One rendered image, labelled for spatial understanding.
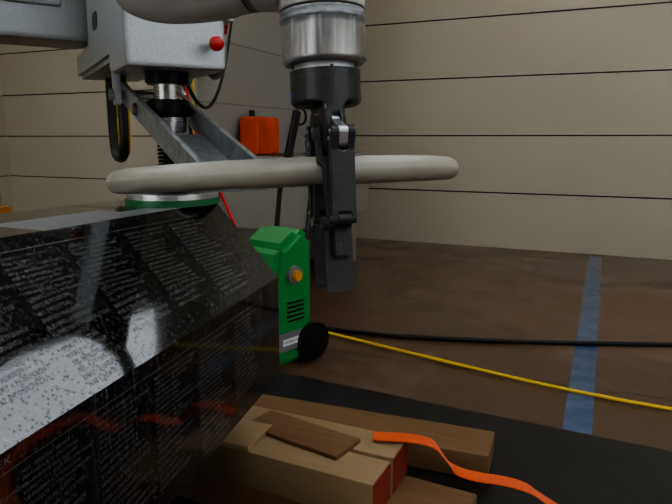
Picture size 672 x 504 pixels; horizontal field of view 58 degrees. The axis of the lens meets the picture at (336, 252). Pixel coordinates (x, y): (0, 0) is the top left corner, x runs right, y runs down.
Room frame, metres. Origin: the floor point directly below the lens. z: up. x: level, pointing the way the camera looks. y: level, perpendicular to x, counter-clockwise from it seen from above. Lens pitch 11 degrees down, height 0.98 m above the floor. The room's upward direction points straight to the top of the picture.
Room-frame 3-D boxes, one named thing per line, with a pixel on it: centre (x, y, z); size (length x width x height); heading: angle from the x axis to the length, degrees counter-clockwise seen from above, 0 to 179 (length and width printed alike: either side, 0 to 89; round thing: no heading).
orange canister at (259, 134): (4.42, 0.52, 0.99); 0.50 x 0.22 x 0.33; 156
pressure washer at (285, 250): (2.63, 0.27, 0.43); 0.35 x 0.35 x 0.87; 48
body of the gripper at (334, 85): (0.67, 0.01, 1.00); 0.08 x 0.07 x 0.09; 15
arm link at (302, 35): (0.67, 0.01, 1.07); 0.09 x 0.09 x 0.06
